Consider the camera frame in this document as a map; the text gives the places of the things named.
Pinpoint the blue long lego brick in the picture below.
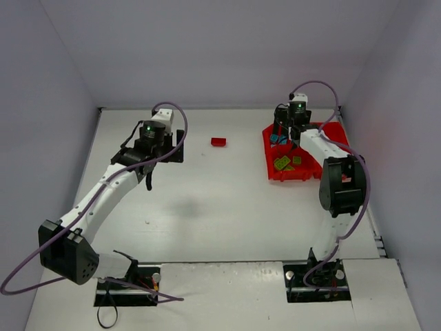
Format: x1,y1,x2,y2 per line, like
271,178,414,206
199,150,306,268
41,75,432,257
277,136,288,145

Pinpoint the green long lego brick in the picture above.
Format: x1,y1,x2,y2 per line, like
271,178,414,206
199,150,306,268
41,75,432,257
273,155,290,171

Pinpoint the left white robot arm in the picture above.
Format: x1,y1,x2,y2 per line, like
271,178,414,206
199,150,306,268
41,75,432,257
38,109,185,285

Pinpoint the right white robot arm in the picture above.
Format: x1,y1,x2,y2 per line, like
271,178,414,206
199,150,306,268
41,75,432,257
269,94,370,282

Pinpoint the red compartment tray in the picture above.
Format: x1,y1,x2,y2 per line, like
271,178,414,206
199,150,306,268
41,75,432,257
262,122,349,181

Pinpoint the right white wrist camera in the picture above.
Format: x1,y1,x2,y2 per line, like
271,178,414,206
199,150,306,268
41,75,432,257
289,93,308,103

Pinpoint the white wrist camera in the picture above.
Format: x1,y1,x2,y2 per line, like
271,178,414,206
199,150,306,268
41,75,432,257
152,108,174,134
289,93,308,103

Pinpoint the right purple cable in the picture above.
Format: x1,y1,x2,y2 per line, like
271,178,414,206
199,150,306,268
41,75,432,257
291,80,372,290

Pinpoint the purple cable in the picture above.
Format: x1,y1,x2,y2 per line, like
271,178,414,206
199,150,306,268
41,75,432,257
0,101,189,304
291,80,372,290

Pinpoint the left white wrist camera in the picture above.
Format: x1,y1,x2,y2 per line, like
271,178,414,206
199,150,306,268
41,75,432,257
152,108,174,134

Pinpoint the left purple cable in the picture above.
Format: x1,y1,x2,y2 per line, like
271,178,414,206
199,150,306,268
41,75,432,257
0,101,189,304

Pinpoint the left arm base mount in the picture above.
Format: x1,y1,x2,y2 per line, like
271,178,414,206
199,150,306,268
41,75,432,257
94,265,161,308

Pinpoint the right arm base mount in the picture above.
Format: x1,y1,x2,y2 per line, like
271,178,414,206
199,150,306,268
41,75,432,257
283,251,351,303

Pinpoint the black loop cable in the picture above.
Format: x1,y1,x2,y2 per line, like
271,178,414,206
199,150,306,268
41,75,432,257
96,285,119,328

